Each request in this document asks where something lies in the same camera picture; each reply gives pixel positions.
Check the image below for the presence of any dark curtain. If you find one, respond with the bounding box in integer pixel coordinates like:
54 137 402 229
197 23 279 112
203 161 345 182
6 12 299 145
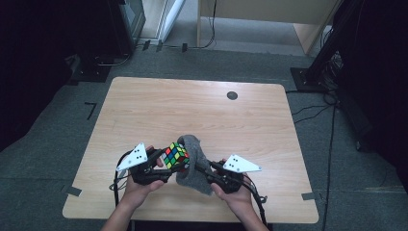
336 0 408 184
0 0 112 153

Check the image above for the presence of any white panel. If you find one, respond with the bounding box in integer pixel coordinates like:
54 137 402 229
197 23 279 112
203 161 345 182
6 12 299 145
140 0 187 42

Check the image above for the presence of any black stand base plate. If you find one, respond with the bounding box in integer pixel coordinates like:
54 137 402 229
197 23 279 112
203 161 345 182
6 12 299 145
68 54 114 84

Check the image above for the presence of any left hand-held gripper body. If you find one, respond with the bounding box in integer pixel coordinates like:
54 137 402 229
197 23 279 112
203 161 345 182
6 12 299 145
115 142 162 187

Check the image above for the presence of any light wooden desk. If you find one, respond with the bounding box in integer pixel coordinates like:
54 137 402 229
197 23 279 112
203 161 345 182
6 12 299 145
195 0 342 56

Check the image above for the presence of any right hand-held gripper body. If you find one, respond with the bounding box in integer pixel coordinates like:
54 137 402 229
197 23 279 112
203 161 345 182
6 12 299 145
208 154 263 195

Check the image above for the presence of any grey cloth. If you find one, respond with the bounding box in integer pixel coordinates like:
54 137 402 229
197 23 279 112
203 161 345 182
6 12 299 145
175 134 215 196

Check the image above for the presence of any multicoloured puzzle cube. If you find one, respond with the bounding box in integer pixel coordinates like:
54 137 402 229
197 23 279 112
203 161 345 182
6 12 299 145
161 141 191 170

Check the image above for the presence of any person's right hand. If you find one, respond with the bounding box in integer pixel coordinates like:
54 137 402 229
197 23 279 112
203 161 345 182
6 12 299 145
210 184 256 221

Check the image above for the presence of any black metal stand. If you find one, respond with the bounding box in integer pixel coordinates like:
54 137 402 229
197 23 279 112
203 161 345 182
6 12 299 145
290 0 367 94

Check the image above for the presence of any long black floor cable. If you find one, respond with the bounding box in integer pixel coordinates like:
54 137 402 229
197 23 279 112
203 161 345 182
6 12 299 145
321 104 337 231

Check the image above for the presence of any black tape corner mark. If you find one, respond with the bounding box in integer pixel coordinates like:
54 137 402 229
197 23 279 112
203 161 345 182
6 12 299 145
84 101 98 121

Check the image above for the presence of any hanging black cable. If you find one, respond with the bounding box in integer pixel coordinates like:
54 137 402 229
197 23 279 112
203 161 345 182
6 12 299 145
189 0 217 50

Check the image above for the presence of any person's left hand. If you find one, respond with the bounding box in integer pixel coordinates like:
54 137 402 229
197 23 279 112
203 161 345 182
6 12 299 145
122 144 168 210

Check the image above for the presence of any dark monitor cabinet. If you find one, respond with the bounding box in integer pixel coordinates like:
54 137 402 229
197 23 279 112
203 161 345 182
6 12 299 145
107 0 147 57

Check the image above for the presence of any tangle of cables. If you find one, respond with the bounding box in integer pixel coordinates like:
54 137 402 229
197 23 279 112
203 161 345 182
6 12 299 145
320 51 345 107

